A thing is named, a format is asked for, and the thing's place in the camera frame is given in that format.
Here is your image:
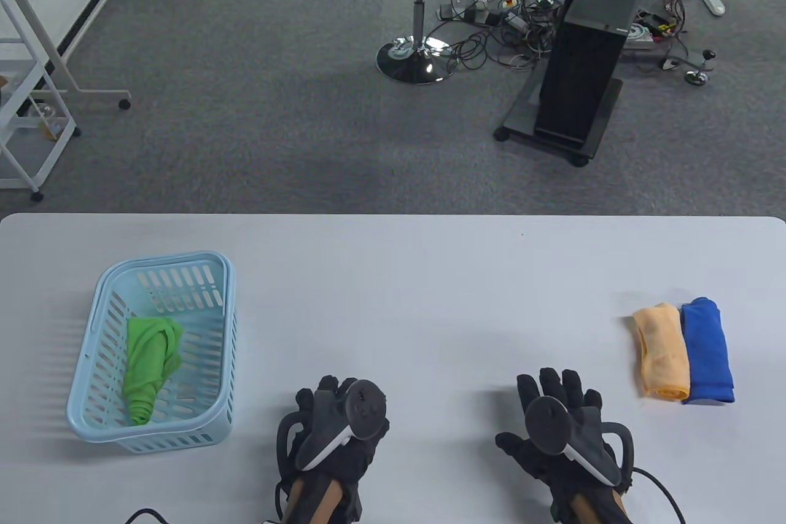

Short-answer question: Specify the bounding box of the light blue plastic basket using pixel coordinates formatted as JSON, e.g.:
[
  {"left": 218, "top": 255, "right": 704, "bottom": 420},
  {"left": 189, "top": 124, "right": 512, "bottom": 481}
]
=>
[{"left": 66, "top": 251, "right": 238, "bottom": 455}]

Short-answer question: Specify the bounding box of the person's right hand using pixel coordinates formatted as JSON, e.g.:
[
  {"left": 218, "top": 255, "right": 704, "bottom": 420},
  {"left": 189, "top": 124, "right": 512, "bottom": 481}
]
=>
[{"left": 495, "top": 368, "right": 634, "bottom": 509}]

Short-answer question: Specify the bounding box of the black right glove cable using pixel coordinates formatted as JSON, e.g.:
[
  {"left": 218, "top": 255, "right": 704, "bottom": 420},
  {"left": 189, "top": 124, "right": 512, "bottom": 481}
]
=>
[{"left": 632, "top": 467, "right": 688, "bottom": 524}]

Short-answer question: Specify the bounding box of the black and white right controller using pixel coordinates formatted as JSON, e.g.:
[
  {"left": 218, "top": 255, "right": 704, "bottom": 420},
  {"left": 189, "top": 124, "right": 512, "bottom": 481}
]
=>
[{"left": 524, "top": 396, "right": 635, "bottom": 495}]

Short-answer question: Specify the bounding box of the person's left forearm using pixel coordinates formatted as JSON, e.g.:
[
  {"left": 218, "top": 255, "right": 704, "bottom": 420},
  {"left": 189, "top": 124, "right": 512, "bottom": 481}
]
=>
[{"left": 284, "top": 474, "right": 346, "bottom": 524}]

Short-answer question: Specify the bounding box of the grey power strip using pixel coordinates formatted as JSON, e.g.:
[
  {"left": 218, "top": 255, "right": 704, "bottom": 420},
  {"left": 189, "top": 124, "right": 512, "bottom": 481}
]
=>
[{"left": 438, "top": 2, "right": 492, "bottom": 26}]

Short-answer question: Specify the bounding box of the person's left hand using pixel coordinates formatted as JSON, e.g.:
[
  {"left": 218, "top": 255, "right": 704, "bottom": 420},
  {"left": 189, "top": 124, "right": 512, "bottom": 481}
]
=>
[{"left": 276, "top": 375, "right": 391, "bottom": 515}]

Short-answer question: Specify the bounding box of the black and white left controller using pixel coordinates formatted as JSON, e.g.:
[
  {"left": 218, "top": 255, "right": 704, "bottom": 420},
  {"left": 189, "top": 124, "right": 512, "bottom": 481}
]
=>
[{"left": 276, "top": 380, "right": 389, "bottom": 477}]

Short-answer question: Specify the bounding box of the orange towel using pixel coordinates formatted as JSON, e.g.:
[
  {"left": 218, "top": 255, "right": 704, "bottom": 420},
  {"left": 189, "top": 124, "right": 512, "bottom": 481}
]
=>
[{"left": 632, "top": 302, "right": 692, "bottom": 401}]

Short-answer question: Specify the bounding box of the person's right forearm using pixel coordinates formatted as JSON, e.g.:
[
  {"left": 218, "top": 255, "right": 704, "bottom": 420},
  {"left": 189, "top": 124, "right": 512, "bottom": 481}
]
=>
[{"left": 566, "top": 486, "right": 634, "bottom": 524}]

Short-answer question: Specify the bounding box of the blue rectangular towel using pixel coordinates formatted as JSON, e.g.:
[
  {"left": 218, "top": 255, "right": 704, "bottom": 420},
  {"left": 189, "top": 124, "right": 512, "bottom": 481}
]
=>
[{"left": 680, "top": 297, "right": 736, "bottom": 406}]

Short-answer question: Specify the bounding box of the black and white controller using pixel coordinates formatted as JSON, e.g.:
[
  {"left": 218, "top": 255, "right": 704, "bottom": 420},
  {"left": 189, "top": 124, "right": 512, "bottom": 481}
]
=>
[
  {"left": 276, "top": 380, "right": 389, "bottom": 477},
  {"left": 524, "top": 396, "right": 635, "bottom": 495}
]

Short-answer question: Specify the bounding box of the small stand with black knob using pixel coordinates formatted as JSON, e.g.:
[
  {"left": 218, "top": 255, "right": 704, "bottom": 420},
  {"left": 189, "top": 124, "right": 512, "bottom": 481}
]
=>
[{"left": 660, "top": 49, "right": 717, "bottom": 86}]

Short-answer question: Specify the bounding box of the black wheeled cart base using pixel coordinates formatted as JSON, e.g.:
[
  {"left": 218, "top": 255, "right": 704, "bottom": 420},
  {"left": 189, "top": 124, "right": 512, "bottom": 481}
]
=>
[{"left": 494, "top": 77, "right": 625, "bottom": 168}]

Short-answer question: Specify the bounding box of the tangle of floor cables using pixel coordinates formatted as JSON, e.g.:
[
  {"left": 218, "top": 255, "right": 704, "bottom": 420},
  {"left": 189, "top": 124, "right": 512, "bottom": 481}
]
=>
[{"left": 435, "top": 0, "right": 698, "bottom": 73}]

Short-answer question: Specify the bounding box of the white metal shelf rack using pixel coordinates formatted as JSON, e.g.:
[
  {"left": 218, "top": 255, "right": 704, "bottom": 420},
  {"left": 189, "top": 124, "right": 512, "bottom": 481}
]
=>
[{"left": 0, "top": 0, "right": 82, "bottom": 201}]

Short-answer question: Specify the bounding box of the black computer tower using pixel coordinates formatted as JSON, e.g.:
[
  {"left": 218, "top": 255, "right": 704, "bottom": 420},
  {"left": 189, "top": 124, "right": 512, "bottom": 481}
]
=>
[{"left": 533, "top": 0, "right": 652, "bottom": 150}]

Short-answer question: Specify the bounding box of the green towel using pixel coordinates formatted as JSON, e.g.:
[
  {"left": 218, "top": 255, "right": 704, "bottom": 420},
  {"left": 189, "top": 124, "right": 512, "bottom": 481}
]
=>
[{"left": 121, "top": 316, "right": 184, "bottom": 426}]

